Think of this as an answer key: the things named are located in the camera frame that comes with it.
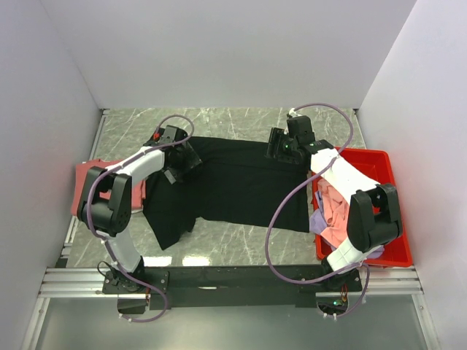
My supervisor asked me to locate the black t-shirt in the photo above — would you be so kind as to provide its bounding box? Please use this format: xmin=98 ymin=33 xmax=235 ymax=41
xmin=143 ymin=136 xmax=309 ymax=250

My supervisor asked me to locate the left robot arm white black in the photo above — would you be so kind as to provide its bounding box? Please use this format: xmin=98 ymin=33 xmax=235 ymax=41
xmin=77 ymin=125 xmax=201 ymax=293

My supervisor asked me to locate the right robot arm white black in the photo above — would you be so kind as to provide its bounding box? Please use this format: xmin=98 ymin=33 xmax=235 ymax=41
xmin=266 ymin=115 xmax=403 ymax=291

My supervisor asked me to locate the folded red t-shirt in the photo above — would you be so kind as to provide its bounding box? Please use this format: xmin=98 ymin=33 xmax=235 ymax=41
xmin=70 ymin=159 xmax=146 ymax=217

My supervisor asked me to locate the pink garment in bin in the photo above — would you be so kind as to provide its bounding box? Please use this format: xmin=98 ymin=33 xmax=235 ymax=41
xmin=315 ymin=179 xmax=350 ymax=249

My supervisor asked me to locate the lavender garment in bin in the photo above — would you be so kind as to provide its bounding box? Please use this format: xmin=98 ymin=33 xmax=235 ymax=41
xmin=309 ymin=191 xmax=386 ymax=260

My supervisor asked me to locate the red plastic bin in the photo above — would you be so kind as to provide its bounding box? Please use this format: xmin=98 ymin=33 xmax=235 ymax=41
xmin=311 ymin=149 xmax=412 ymax=271

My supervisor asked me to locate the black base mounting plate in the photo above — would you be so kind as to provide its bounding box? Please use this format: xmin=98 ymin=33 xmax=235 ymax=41
xmin=102 ymin=266 xmax=363 ymax=314

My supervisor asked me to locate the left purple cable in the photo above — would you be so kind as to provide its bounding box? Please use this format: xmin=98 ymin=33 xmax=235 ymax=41
xmin=84 ymin=114 xmax=195 ymax=324

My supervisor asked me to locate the aluminium frame rail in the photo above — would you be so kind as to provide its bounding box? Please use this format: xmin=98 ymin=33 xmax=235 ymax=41
xmin=38 ymin=267 xmax=423 ymax=298

